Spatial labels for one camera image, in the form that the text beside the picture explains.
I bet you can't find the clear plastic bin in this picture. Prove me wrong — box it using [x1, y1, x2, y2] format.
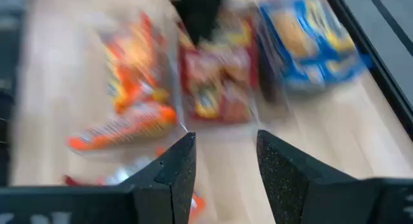
[90, 7, 183, 131]

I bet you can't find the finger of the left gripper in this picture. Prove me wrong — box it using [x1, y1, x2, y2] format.
[198, 0, 227, 46]
[176, 0, 201, 46]

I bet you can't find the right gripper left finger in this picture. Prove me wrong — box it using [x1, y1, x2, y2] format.
[119, 132, 197, 224]

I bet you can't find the blue Maruchan ramen packet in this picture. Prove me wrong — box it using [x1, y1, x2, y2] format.
[257, 0, 372, 92]

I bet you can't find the red Maruchan ramen packet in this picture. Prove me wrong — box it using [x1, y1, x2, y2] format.
[63, 156, 156, 188]
[179, 19, 261, 125]

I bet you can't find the orange Maruchan ramen packet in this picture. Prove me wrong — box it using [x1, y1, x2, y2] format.
[65, 102, 179, 153]
[102, 11, 172, 115]
[188, 192, 207, 224]

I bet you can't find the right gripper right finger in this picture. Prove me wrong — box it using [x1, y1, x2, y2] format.
[256, 129, 383, 224]

